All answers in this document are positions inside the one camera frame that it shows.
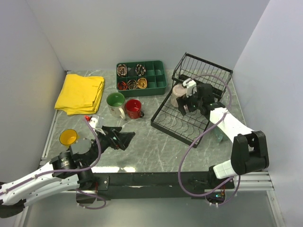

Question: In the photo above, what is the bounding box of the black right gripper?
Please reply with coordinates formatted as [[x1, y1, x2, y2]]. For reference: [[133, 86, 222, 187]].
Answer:
[[177, 87, 203, 116]]

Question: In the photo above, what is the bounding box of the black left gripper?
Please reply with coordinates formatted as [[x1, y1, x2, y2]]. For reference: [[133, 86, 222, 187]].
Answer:
[[85, 125, 135, 166]]

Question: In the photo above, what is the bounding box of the pink speckled mug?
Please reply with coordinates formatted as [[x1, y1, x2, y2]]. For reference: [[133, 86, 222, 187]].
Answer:
[[170, 84, 187, 107]]

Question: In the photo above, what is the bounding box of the red mug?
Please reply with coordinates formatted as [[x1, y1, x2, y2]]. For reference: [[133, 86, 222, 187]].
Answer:
[[125, 99, 144, 119]]

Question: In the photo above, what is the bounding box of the white mug green inside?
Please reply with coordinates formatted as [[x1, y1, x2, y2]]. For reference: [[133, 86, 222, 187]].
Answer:
[[106, 92, 126, 120]]

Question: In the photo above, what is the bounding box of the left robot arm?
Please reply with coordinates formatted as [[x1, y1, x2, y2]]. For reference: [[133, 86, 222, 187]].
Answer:
[[0, 126, 135, 218]]

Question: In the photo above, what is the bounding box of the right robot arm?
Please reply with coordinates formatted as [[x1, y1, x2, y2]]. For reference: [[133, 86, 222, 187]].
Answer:
[[177, 79, 269, 188]]

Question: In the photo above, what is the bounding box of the green compartment tray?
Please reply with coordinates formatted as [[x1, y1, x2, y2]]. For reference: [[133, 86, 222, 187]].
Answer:
[[116, 60, 167, 97]]

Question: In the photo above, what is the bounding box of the yellow rolled tie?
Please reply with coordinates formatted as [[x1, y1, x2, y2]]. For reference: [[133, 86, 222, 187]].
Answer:
[[137, 78, 147, 89]]

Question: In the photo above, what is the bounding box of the orange black rolled tie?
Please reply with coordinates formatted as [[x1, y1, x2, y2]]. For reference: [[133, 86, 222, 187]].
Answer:
[[117, 81, 128, 90]]

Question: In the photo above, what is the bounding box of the yellow mug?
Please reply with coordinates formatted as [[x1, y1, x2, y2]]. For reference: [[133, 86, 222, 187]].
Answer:
[[59, 129, 78, 146]]

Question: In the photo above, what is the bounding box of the brown black rolled tie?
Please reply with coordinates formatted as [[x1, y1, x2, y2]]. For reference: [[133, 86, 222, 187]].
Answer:
[[127, 79, 138, 90]]

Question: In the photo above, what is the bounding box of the yellow folded cloth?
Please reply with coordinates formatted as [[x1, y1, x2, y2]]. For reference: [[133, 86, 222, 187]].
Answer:
[[54, 74, 105, 115]]

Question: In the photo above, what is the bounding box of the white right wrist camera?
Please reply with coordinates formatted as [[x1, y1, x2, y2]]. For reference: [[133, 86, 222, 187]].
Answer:
[[182, 78, 197, 97]]

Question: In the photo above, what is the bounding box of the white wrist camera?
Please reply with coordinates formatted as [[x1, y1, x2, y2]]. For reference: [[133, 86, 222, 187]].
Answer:
[[182, 78, 197, 97], [85, 114, 104, 133]]

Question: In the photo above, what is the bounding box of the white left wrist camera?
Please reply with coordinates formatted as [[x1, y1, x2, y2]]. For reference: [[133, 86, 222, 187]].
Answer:
[[85, 114, 104, 133]]

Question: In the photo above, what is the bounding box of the black wire dish rack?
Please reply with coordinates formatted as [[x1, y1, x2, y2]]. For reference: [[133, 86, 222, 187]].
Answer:
[[151, 53, 233, 148]]

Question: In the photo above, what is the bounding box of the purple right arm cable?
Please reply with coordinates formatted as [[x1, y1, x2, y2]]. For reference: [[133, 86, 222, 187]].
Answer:
[[178, 74, 241, 206]]

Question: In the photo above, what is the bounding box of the black table front rail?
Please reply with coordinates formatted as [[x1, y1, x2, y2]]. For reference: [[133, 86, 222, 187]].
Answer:
[[91, 172, 235, 200]]

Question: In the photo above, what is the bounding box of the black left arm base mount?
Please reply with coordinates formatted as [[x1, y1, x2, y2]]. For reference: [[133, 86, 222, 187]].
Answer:
[[76, 174, 109, 206]]

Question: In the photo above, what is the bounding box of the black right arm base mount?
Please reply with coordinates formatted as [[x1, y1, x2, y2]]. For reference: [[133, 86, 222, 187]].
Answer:
[[188, 174, 235, 197]]

